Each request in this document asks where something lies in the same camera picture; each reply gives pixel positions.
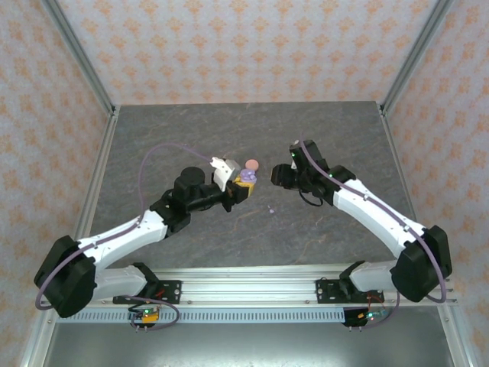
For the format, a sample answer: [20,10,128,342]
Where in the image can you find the wide aluminium base beam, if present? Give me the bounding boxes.
[40,265,458,307]

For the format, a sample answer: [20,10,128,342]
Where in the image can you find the grey metal sheet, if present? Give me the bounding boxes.
[40,320,454,367]

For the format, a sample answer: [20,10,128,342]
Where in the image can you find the thin black right gripper cable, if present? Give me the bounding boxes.
[299,189,325,208]

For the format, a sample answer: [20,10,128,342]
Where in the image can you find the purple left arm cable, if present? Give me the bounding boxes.
[34,142,211,330]

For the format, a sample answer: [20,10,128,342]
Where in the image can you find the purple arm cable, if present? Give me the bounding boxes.
[300,132,450,330]
[34,142,211,330]

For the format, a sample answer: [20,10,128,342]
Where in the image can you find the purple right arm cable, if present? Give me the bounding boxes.
[300,132,450,330]

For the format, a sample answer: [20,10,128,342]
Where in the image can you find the aluminium side rail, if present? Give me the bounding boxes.
[60,106,121,277]
[377,102,429,245]

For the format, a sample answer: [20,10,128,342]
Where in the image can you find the grey slotted cable duct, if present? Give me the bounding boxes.
[57,307,348,324]

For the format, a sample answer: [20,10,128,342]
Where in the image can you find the aluminium frame post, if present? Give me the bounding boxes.
[40,0,118,118]
[380,0,456,115]

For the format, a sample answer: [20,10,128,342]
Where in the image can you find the aluminium frame leg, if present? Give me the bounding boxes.
[18,315,58,367]
[437,305,473,367]

